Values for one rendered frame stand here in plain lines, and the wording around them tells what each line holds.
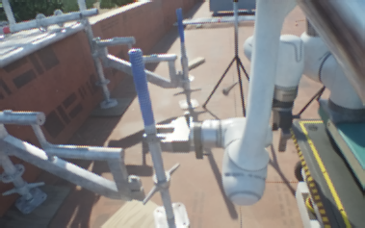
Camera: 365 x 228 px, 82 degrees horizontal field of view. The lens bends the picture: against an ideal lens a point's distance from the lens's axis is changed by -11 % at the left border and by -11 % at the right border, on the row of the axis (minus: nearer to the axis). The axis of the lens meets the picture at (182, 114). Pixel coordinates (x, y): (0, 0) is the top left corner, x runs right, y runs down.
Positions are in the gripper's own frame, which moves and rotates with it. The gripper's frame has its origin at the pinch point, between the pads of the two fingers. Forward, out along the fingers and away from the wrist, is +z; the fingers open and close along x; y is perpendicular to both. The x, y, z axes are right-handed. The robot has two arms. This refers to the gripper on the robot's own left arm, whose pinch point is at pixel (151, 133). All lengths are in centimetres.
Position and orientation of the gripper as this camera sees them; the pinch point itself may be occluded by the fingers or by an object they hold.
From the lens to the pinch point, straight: 78.6
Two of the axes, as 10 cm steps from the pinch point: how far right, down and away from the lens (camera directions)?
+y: -1.0, -8.5, -5.1
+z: -9.8, 0.1, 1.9
